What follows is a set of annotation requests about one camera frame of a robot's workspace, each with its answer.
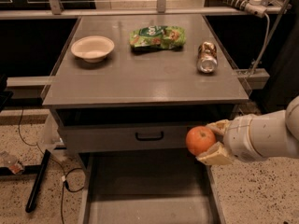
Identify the black floor cable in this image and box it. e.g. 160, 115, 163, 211
17, 108, 86, 224

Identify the top grey drawer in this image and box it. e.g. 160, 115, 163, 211
57, 104, 234, 153

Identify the orange fruit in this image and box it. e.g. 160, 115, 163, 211
186, 126, 216, 156

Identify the clear plastic bottle on floor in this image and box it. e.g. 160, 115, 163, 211
0, 151, 24, 175

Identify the white paper bowl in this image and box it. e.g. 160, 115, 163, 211
71, 35, 115, 63

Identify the crushed metal can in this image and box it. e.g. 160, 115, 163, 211
196, 41, 218, 74

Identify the black object at left edge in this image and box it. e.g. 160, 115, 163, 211
0, 74, 13, 112

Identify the white hanging cable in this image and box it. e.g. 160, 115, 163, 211
247, 12, 270, 77

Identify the black floor stand bar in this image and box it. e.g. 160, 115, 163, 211
25, 150, 50, 213

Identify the white cylindrical device with cap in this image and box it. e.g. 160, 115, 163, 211
215, 0, 268, 19

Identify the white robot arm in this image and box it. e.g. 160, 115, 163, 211
196, 97, 299, 165

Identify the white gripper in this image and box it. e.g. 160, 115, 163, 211
196, 115, 259, 166

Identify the grey drawer cabinet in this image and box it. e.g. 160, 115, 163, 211
41, 14, 252, 224

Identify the green snack bag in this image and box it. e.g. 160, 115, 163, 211
129, 25, 186, 50

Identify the open middle grey drawer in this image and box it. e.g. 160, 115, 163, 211
78, 148, 226, 224

